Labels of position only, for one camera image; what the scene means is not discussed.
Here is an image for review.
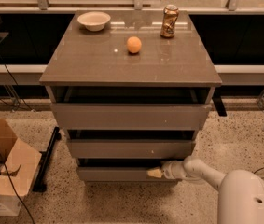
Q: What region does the crushed gold soda can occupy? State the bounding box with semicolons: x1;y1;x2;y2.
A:
160;5;179;38

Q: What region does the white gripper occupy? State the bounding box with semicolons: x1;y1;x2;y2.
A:
146;161;185;180

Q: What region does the white bowl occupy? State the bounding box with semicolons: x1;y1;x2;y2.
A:
77;11;111;32

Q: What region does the black floor stand bar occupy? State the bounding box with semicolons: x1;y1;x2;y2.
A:
33;127;61;192

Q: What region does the orange fruit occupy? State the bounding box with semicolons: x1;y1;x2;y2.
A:
127;36;142;54

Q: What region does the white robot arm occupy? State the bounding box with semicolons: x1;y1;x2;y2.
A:
146;156;264;224

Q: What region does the black cable on left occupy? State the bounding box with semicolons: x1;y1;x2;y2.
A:
0;35;36;224

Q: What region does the grey drawer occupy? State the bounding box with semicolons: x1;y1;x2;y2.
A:
67;140;195;159
51;103;211;131
76;167;170;182

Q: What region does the grey drawer cabinet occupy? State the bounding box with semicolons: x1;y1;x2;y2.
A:
40;10;221;170

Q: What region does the open cardboard box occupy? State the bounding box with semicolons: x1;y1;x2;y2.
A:
0;119;41;216

